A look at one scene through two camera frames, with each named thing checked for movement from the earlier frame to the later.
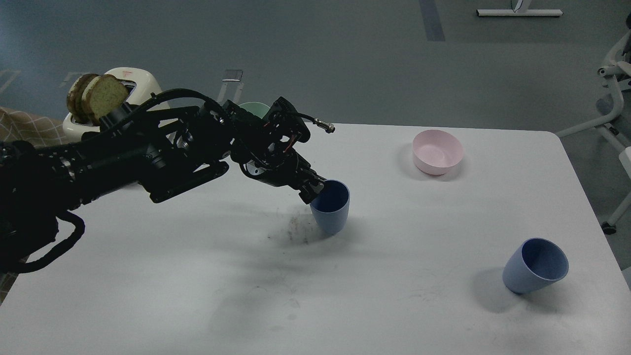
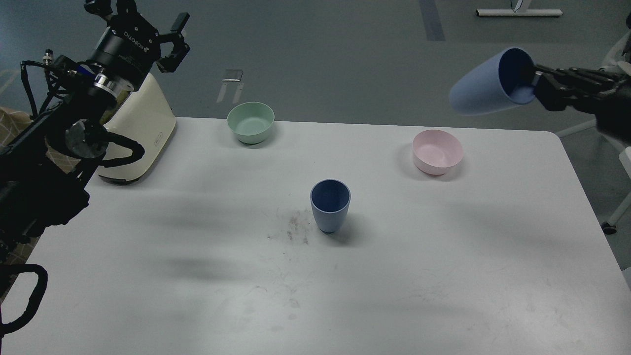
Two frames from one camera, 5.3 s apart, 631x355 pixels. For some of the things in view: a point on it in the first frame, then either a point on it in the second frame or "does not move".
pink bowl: [435, 151] does not move
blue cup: [331, 206] does not move
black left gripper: [256, 144] to [129, 49]
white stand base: [510, 12] does not move
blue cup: [533, 265] to [505, 80]
